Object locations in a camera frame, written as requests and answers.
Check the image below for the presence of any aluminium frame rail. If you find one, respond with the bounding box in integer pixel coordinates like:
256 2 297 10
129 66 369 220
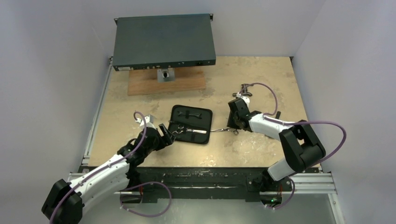
63 172 337 196

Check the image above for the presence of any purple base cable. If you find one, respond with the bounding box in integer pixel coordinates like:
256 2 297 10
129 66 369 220
119 181 172 218
264 179 295 211

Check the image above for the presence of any dark green rack device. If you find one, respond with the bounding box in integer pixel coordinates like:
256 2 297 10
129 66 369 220
113 14 216 71

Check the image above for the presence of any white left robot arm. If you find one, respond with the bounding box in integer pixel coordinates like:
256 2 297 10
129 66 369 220
41 124 176 224

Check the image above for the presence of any wooden board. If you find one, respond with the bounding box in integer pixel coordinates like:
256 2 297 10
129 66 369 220
127 67 206 96

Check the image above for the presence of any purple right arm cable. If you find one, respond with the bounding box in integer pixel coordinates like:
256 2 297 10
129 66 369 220
240 82 347 177

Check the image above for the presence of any black hair clip in case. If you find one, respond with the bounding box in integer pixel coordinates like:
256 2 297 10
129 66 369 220
178 112 193 119

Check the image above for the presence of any grey metal bracket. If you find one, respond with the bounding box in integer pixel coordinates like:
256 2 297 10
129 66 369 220
157 68 176 83

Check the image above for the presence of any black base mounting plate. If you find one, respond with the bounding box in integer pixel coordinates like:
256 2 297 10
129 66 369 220
78 166 293 205

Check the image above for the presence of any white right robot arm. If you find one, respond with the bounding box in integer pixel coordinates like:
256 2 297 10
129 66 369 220
227 98 326 190

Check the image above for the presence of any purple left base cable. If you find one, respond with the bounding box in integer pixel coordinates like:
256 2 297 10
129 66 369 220
119 181 172 218

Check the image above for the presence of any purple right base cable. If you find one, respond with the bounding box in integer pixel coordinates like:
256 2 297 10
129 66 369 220
264 179 295 211

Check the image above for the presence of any dark metal pipe fitting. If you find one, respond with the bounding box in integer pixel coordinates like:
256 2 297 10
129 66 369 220
232 84 253 97

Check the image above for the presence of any black zippered tool case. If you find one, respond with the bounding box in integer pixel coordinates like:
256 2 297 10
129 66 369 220
168 105 213 145

